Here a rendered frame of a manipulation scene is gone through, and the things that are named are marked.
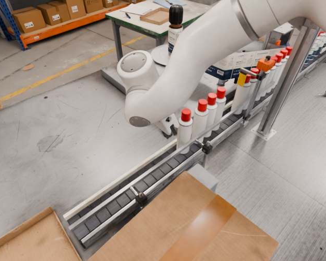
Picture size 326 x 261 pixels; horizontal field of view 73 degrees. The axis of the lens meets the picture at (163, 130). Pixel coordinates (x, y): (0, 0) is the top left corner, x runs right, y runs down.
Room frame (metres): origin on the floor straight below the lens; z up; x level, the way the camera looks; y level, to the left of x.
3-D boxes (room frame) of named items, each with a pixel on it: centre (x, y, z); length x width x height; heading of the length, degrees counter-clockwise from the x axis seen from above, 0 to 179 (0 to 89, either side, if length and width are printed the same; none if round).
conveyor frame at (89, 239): (0.80, -0.34, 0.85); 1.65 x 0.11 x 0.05; 131
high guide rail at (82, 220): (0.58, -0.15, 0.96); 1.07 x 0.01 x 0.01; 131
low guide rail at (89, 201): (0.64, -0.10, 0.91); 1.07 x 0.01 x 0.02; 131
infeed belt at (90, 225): (0.80, -0.34, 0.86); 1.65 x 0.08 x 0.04; 131
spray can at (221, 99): (0.70, -0.22, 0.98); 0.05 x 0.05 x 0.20
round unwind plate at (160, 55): (1.37, -0.08, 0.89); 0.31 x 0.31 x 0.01
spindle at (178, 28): (1.37, -0.08, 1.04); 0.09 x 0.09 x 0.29
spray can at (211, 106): (0.66, -0.18, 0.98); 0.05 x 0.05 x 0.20
